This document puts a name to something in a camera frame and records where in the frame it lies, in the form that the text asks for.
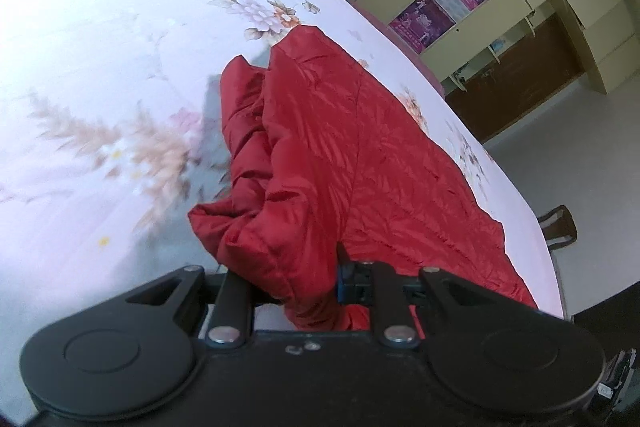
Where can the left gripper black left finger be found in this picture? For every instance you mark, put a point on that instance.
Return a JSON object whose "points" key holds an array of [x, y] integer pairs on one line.
{"points": [[231, 322]]}

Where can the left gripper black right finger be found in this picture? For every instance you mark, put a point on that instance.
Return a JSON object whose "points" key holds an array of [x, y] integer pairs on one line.
{"points": [[377, 286]]}

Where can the red puffer jacket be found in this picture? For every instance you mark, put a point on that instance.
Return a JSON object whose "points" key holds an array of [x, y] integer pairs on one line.
{"points": [[323, 156]]}

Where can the brown chair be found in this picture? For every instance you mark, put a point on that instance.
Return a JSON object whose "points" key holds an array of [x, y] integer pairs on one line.
{"points": [[558, 227]]}

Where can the pink quilted bedspread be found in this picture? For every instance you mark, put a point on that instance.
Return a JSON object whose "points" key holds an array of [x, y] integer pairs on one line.
{"points": [[403, 48]]}

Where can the brown wooden door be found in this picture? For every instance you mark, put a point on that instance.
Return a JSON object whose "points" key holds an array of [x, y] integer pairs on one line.
{"points": [[530, 72]]}

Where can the white floral bed sheet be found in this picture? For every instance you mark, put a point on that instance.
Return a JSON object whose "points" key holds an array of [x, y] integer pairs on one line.
{"points": [[110, 134]]}

